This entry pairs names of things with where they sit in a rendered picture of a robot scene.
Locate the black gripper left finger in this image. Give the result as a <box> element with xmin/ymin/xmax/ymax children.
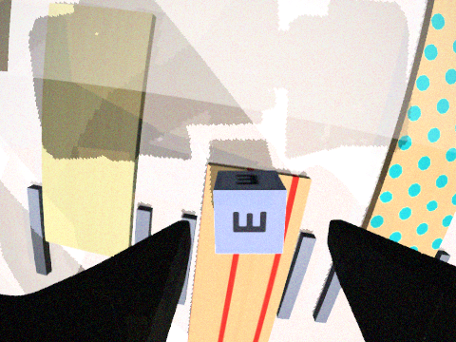
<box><xmin>0</xmin><ymin>220</ymin><xmax>191</xmax><ymax>342</ymax></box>

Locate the light blue labelled cube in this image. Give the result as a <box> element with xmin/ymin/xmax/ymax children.
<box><xmin>214</xmin><ymin>171</ymin><xmax>288</xmax><ymax>254</ymax></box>

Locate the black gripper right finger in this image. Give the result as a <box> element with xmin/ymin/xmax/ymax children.
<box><xmin>327</xmin><ymin>219</ymin><xmax>456</xmax><ymax>342</ymax></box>

